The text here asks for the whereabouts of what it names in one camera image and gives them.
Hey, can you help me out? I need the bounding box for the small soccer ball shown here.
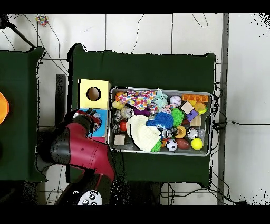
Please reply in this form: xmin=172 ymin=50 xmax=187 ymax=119
xmin=166 ymin=139 xmax=178 ymax=152

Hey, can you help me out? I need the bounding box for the clear plastic bottle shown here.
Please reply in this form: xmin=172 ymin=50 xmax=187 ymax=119
xmin=92 ymin=109 xmax=102 ymax=122

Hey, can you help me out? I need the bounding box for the smooth yellow ball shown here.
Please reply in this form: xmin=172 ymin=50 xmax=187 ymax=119
xmin=190 ymin=137 xmax=204 ymax=151

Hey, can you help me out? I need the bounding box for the green cloth side table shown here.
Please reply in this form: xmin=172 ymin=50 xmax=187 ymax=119
xmin=0 ymin=46 xmax=46 ymax=182

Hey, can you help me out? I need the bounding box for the wooden box with three holes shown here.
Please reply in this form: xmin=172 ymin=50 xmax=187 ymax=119
xmin=77 ymin=79 xmax=112 ymax=144

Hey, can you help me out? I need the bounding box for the blue spiky ball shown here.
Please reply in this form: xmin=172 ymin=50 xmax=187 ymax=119
xmin=153 ymin=111 xmax=175 ymax=129

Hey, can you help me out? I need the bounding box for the orange round object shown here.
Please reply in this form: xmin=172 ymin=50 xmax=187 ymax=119
xmin=0 ymin=92 xmax=10 ymax=125

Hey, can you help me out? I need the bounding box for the small white baseball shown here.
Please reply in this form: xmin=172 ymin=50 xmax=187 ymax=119
xmin=169 ymin=95 xmax=182 ymax=107

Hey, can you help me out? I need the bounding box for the orange toy building block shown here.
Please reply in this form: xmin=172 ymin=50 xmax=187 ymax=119
xmin=182 ymin=94 xmax=210 ymax=103

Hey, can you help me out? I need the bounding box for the white knitted cloth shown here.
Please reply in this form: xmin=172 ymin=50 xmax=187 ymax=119
xmin=126 ymin=115 xmax=162 ymax=152

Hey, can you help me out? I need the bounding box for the plain wooden cube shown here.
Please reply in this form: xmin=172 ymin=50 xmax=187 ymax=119
xmin=181 ymin=101 xmax=196 ymax=115

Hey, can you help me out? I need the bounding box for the polka dot cloth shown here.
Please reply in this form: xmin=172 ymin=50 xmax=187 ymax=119
xmin=117 ymin=89 xmax=158 ymax=111

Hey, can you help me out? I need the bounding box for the clear wire mesh bin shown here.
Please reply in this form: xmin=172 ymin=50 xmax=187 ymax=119
xmin=107 ymin=86 xmax=213 ymax=157

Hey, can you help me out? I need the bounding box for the small colourful floor toy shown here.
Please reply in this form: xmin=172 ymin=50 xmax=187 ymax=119
xmin=35 ymin=14 xmax=49 ymax=27

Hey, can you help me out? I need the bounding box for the green spiky ball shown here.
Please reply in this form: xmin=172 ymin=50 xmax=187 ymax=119
xmin=170 ymin=109 xmax=185 ymax=127

